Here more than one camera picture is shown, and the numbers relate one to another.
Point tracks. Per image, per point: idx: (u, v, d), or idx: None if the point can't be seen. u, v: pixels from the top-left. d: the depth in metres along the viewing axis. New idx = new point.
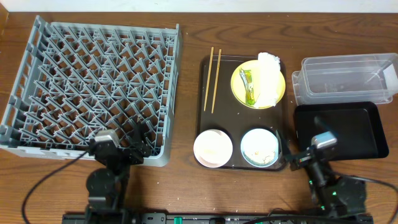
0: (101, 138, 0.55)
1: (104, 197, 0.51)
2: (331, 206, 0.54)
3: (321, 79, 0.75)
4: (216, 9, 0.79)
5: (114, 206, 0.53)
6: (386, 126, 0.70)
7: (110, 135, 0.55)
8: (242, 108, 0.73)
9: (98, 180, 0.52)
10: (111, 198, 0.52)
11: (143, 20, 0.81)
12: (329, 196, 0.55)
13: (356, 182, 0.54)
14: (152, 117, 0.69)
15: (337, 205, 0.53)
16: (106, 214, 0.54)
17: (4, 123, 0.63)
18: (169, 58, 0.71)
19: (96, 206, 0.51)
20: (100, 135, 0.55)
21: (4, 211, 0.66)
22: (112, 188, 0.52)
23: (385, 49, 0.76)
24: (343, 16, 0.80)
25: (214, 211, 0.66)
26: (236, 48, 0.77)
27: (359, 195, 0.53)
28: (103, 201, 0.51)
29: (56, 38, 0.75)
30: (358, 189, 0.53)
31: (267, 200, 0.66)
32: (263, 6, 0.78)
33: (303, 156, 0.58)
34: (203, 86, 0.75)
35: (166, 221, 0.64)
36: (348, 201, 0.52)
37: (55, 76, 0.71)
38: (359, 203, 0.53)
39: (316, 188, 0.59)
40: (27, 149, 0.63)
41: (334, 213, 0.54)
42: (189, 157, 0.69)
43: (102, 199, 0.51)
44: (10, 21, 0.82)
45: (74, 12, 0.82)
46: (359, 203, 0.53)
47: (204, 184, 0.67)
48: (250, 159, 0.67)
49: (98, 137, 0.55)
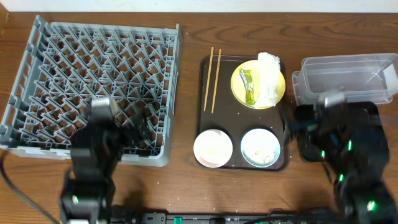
0: (97, 103, 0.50)
1: (87, 150, 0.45)
2: (351, 169, 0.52)
3: (321, 79, 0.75)
4: (216, 9, 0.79)
5: (96, 171, 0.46)
6: (386, 126, 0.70)
7: (109, 101, 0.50)
8: (242, 107, 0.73)
9: (85, 134, 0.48)
10: (96, 160, 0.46)
11: (143, 20, 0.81)
12: (345, 154, 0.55)
13: (372, 132, 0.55)
14: (153, 117, 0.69)
15: (359, 165, 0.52)
16: (87, 182, 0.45)
17: (4, 123, 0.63)
18: (169, 58, 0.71)
19: (80, 162, 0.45)
20: (97, 101, 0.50)
21: (4, 211, 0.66)
22: (98, 145, 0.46)
23: (385, 49, 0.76)
24: (343, 16, 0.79)
25: (214, 211, 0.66)
26: (236, 48, 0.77)
27: (379, 143, 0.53)
28: (86, 155, 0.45)
29: (56, 38, 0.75)
30: (373, 137, 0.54)
31: (267, 200, 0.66)
32: (263, 6, 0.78)
33: (310, 123, 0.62)
34: (203, 87, 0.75)
35: (166, 221, 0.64)
36: (367, 150, 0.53)
37: (55, 76, 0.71)
38: (379, 164, 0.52)
39: (331, 154, 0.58)
40: (27, 149, 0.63)
41: (357, 177, 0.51)
42: (189, 157, 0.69)
43: (85, 152, 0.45)
44: (10, 21, 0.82)
45: (74, 12, 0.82)
46: (377, 158, 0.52)
47: (204, 184, 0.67)
48: (250, 159, 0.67)
49: (96, 102, 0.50)
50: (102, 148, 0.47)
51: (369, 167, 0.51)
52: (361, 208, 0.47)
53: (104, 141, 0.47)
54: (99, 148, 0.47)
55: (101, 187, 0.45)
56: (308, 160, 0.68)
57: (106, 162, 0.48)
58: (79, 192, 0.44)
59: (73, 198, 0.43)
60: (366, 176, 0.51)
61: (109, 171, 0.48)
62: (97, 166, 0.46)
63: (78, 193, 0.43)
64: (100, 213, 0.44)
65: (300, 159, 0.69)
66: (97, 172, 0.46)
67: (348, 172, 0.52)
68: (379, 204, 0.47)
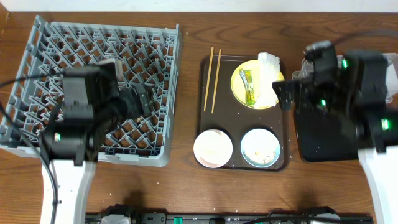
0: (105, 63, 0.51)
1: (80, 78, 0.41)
2: (355, 91, 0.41)
3: None
4: (216, 8, 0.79)
5: (86, 107, 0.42)
6: None
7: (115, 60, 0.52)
8: (242, 107, 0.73)
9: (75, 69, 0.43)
10: (89, 93, 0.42)
11: (143, 20, 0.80)
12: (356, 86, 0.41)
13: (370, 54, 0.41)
14: (153, 117, 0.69)
15: (354, 84, 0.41)
16: (78, 122, 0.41)
17: (4, 123, 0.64)
18: (169, 58, 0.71)
19: (68, 91, 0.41)
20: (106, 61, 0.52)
21: (5, 211, 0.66)
22: (94, 76, 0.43)
23: (385, 49, 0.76)
24: (343, 16, 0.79)
25: (214, 211, 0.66)
26: (236, 48, 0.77)
27: (382, 64, 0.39)
28: (82, 93, 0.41)
29: (56, 37, 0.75)
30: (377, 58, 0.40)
31: (267, 200, 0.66)
32: (263, 6, 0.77)
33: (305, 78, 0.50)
34: (203, 87, 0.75)
35: (166, 221, 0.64)
36: (370, 73, 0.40)
37: (55, 76, 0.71)
38: (379, 70, 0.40)
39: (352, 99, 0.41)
40: (27, 149, 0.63)
41: (364, 93, 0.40)
42: (189, 157, 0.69)
43: (79, 80, 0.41)
44: (10, 21, 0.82)
45: (74, 12, 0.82)
46: (378, 64, 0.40)
47: (204, 185, 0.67)
48: (250, 159, 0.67)
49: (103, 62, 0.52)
50: (97, 83, 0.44)
51: (367, 84, 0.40)
52: (377, 136, 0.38)
53: (99, 76, 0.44)
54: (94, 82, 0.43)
55: (88, 123, 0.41)
56: (308, 160, 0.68)
57: (97, 102, 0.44)
58: (62, 129, 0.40)
59: (55, 135, 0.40)
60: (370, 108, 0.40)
61: (102, 114, 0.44)
62: (88, 102, 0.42)
63: (60, 130, 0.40)
64: (86, 151, 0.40)
65: (300, 159, 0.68)
66: (88, 110, 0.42)
67: (354, 99, 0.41)
68: (395, 124, 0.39)
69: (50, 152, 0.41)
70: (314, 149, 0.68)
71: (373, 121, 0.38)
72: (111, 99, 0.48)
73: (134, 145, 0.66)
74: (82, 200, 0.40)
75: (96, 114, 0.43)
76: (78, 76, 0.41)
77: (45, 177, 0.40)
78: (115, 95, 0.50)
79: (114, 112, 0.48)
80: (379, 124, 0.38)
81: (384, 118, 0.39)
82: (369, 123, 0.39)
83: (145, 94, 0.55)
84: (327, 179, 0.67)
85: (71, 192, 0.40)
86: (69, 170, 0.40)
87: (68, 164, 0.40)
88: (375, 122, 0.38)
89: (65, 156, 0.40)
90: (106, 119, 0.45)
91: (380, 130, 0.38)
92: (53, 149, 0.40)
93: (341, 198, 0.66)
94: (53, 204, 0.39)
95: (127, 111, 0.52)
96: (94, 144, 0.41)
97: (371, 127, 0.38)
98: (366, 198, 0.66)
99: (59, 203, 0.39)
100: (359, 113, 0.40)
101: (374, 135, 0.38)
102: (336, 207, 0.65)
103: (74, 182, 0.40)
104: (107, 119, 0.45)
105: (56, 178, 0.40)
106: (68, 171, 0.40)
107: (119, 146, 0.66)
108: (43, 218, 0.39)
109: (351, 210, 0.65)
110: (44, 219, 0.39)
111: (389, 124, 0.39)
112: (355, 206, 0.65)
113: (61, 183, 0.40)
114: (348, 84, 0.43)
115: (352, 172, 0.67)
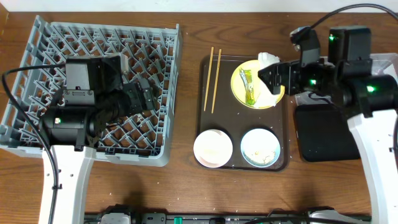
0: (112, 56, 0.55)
1: (83, 64, 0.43)
2: (340, 61, 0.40)
3: None
4: (216, 9, 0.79)
5: (87, 93, 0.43)
6: None
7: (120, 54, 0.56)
8: (242, 107, 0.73)
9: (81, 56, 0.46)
10: (91, 79, 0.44)
11: (144, 20, 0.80)
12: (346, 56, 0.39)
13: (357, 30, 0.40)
14: (153, 117, 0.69)
15: (341, 58, 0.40)
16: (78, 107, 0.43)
17: (4, 123, 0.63)
18: (170, 58, 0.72)
19: (72, 75, 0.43)
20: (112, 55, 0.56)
21: (4, 211, 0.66)
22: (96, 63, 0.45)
23: (385, 49, 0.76)
24: (343, 16, 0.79)
25: (214, 211, 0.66)
26: (236, 48, 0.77)
27: (365, 38, 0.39)
28: (83, 79, 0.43)
29: (56, 38, 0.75)
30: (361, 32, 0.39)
31: (267, 200, 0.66)
32: (263, 6, 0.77)
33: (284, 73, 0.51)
34: (203, 87, 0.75)
35: (166, 221, 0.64)
36: (352, 47, 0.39)
37: (55, 76, 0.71)
38: (362, 40, 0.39)
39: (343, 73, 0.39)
40: (27, 149, 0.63)
41: (350, 61, 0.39)
42: (189, 157, 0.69)
43: (81, 67, 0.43)
44: (10, 21, 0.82)
45: (74, 12, 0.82)
46: (359, 35, 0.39)
47: (205, 185, 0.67)
48: (250, 159, 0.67)
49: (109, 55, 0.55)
50: (100, 71, 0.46)
51: (352, 56, 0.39)
52: (364, 100, 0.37)
53: (102, 64, 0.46)
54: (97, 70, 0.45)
55: (89, 108, 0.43)
56: (309, 160, 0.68)
57: (100, 91, 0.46)
58: (63, 114, 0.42)
59: (56, 119, 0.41)
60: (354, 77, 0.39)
61: (103, 102, 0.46)
62: (90, 88, 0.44)
63: (61, 115, 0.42)
64: (86, 135, 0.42)
65: (300, 159, 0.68)
66: (90, 96, 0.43)
67: (341, 68, 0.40)
68: (381, 88, 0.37)
69: (50, 135, 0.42)
70: (314, 149, 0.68)
71: (360, 85, 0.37)
72: (114, 91, 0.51)
73: (134, 145, 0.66)
74: (83, 183, 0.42)
75: (97, 101, 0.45)
76: (81, 63, 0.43)
77: (46, 160, 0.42)
78: (119, 89, 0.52)
79: (116, 104, 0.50)
80: (362, 89, 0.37)
81: (364, 79, 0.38)
82: (357, 86, 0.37)
83: (149, 89, 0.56)
84: (328, 179, 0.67)
85: (71, 177, 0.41)
86: (69, 154, 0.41)
87: (68, 147, 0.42)
88: (358, 87, 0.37)
89: (66, 140, 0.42)
90: (106, 108, 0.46)
91: (370, 93, 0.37)
92: (53, 131, 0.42)
93: (341, 198, 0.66)
94: (54, 188, 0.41)
95: (129, 104, 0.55)
96: (94, 129, 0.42)
97: (357, 90, 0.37)
98: (366, 198, 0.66)
99: (60, 187, 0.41)
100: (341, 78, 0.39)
101: (361, 100, 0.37)
102: (336, 207, 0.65)
103: (74, 166, 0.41)
104: (109, 108, 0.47)
105: (57, 163, 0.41)
106: (68, 155, 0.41)
107: (119, 146, 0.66)
108: (45, 201, 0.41)
109: (351, 210, 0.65)
110: (45, 203, 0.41)
111: (374, 87, 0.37)
112: (355, 206, 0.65)
113: (61, 167, 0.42)
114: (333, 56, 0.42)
115: (353, 172, 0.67)
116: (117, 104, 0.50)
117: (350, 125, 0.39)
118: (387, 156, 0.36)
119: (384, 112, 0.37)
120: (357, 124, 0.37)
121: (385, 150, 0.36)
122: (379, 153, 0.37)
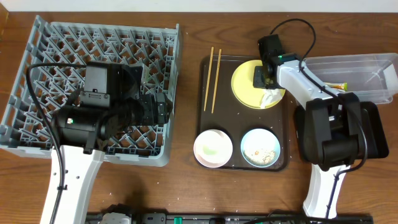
0: (132, 65, 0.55)
1: (104, 69, 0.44)
2: (265, 54, 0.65)
3: (321, 79, 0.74)
4: (216, 8, 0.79)
5: (104, 97, 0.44)
6: (387, 125, 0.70)
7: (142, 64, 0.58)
8: (242, 108, 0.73)
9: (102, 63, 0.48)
10: (109, 84, 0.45)
11: (144, 20, 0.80)
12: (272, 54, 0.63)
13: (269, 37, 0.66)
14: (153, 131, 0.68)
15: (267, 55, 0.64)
16: (89, 108, 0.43)
17: (4, 123, 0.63)
18: (170, 58, 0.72)
19: (91, 79, 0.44)
20: (132, 65, 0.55)
21: (4, 211, 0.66)
22: (115, 70, 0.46)
23: (385, 49, 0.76)
24: (344, 16, 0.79)
25: (214, 211, 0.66)
26: (236, 48, 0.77)
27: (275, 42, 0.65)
28: (101, 83, 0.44)
29: (56, 37, 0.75)
30: (272, 40, 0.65)
31: (267, 200, 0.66)
32: (263, 6, 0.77)
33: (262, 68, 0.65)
34: (203, 87, 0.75)
35: (166, 221, 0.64)
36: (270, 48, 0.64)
37: (55, 75, 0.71)
38: (272, 40, 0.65)
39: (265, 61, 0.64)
40: (27, 149, 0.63)
41: (270, 51, 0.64)
42: (189, 157, 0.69)
43: (101, 71, 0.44)
44: (10, 21, 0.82)
45: (74, 12, 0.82)
46: (272, 38, 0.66)
47: (204, 185, 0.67)
48: (250, 159, 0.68)
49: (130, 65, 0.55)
50: (119, 77, 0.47)
51: (270, 50, 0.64)
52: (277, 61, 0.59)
53: (122, 71, 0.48)
54: (115, 76, 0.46)
55: (104, 110, 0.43)
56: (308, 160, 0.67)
57: (115, 96, 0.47)
58: (76, 114, 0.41)
59: (69, 119, 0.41)
60: (268, 46, 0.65)
61: (117, 109, 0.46)
62: (107, 92, 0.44)
63: (74, 114, 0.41)
64: (97, 138, 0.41)
65: (300, 159, 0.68)
66: (106, 99, 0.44)
67: (267, 56, 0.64)
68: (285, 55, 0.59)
69: (61, 134, 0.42)
70: None
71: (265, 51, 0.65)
72: (130, 99, 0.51)
73: (134, 145, 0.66)
74: (87, 184, 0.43)
75: (112, 106, 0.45)
76: (102, 68, 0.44)
77: (55, 160, 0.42)
78: (134, 98, 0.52)
79: (130, 116, 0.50)
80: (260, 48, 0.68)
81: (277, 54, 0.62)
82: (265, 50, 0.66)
83: (163, 104, 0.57)
84: None
85: (77, 179, 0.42)
86: (79, 155, 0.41)
87: (76, 149, 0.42)
88: (272, 58, 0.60)
89: (76, 141, 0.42)
90: (115, 114, 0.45)
91: (268, 49, 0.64)
92: (64, 131, 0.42)
93: (341, 198, 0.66)
94: (59, 188, 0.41)
95: (143, 116, 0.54)
96: (106, 132, 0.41)
97: (273, 61, 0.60)
98: (366, 198, 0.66)
99: (64, 188, 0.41)
100: (267, 57, 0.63)
101: (276, 63, 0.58)
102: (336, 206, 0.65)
103: (80, 168, 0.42)
104: (122, 115, 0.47)
105: (65, 163, 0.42)
106: (76, 156, 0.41)
107: (119, 146, 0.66)
108: (49, 200, 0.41)
109: (351, 210, 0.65)
110: (49, 202, 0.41)
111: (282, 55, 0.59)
112: (355, 205, 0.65)
113: (68, 167, 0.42)
114: (263, 53, 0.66)
115: (354, 172, 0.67)
116: (130, 113, 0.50)
117: (282, 83, 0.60)
118: (296, 73, 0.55)
119: (291, 63, 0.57)
120: (280, 76, 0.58)
121: (295, 72, 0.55)
122: (294, 76, 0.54)
